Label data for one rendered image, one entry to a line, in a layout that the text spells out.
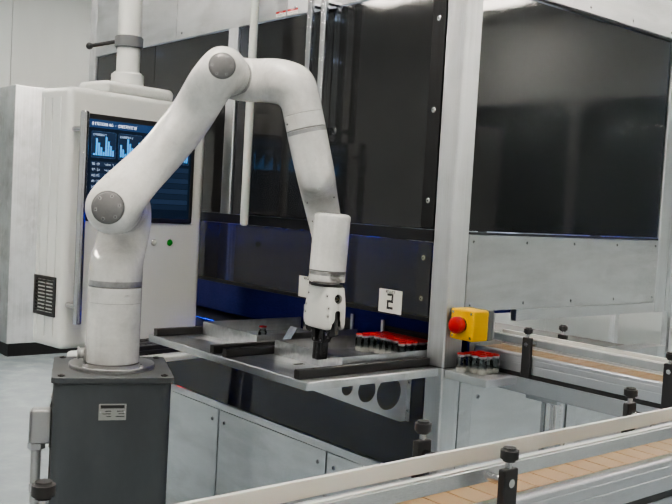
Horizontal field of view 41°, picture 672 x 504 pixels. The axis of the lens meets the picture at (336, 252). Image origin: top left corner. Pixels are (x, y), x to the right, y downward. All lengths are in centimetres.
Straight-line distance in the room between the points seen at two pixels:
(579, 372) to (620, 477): 83
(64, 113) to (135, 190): 72
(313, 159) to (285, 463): 104
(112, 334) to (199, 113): 53
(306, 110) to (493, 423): 93
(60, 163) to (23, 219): 433
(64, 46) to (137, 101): 492
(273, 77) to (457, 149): 47
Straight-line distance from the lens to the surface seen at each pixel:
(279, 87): 201
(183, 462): 318
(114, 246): 209
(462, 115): 215
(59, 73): 764
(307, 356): 212
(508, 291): 231
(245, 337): 233
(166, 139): 202
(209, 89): 197
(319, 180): 199
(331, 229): 199
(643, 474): 129
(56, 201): 268
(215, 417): 297
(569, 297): 252
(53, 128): 271
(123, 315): 205
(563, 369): 207
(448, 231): 214
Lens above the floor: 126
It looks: 3 degrees down
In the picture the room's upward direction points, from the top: 3 degrees clockwise
